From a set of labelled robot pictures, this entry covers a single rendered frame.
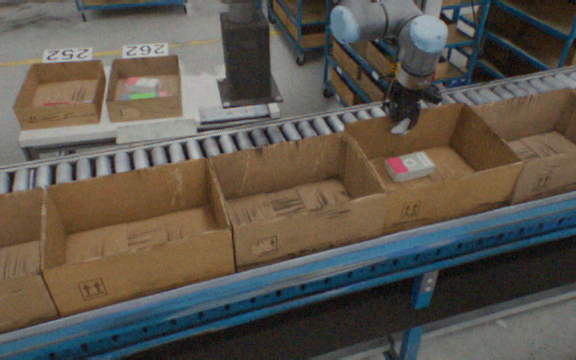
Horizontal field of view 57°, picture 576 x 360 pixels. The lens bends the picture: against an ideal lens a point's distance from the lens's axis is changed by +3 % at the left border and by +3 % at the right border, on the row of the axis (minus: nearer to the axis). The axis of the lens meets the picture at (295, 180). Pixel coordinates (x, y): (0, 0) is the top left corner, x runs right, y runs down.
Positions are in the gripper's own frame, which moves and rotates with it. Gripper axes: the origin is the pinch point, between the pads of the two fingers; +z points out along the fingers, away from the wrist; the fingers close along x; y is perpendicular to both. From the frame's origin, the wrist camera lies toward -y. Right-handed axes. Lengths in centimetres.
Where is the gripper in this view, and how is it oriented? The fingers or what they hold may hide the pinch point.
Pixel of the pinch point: (402, 130)
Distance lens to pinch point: 159.3
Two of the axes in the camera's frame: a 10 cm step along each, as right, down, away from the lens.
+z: -0.7, 6.2, 7.8
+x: 3.1, 7.6, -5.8
